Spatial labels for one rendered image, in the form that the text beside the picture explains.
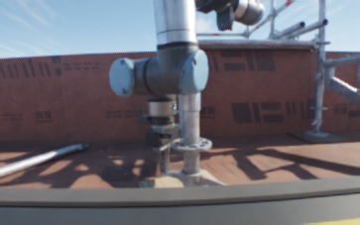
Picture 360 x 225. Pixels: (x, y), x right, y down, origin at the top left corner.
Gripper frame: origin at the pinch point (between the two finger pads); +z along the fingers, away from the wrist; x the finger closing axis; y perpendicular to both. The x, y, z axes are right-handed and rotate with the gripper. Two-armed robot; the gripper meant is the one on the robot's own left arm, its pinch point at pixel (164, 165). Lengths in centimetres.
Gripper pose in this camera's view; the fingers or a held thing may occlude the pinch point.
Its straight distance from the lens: 62.4
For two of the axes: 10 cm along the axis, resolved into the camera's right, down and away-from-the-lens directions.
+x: 4.5, -1.2, 8.8
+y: 8.9, 0.3, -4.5
